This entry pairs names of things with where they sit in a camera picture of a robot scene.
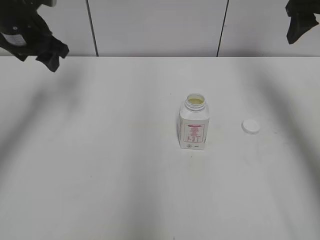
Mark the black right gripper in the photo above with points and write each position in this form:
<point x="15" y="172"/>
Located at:
<point x="302" y="18"/>

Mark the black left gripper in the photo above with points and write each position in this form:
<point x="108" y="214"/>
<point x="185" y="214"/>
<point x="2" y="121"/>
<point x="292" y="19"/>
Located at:
<point x="23" y="33"/>

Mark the white ribbed bottle cap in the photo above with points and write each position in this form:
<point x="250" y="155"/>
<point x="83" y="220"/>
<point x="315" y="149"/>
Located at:
<point x="250" y="126"/>

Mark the white meinianda bottle red label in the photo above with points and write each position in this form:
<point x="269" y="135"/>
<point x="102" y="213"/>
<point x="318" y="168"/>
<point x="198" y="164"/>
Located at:
<point x="193" y="122"/>

